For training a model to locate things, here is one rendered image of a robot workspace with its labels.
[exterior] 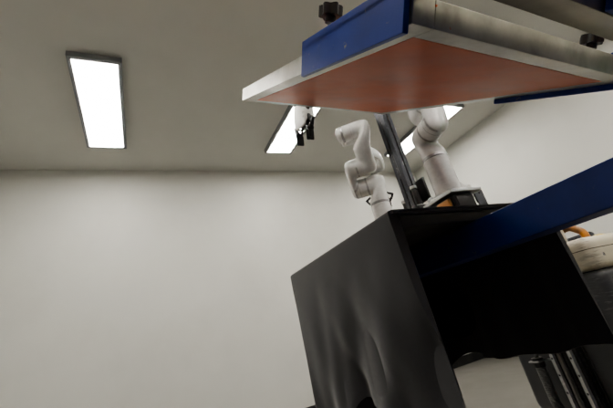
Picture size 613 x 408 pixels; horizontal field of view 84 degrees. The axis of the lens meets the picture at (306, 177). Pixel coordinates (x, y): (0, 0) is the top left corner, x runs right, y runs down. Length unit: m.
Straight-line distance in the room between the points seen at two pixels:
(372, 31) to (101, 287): 3.91
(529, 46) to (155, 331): 3.90
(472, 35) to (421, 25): 0.09
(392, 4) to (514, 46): 0.22
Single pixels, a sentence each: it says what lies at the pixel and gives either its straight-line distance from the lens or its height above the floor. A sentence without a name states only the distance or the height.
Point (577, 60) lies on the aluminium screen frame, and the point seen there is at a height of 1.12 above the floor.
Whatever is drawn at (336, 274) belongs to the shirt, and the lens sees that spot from 0.76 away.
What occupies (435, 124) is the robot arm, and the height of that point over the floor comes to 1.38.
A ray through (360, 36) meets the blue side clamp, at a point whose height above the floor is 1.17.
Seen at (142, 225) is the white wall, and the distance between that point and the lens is 4.34.
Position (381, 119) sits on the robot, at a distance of 1.69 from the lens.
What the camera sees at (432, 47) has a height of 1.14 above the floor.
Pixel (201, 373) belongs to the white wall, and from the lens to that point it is 4.11.
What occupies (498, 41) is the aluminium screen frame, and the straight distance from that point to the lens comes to 0.61.
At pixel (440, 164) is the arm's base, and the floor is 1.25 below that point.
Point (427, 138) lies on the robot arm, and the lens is 1.39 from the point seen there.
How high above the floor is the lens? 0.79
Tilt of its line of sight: 24 degrees up
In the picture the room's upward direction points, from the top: 13 degrees counter-clockwise
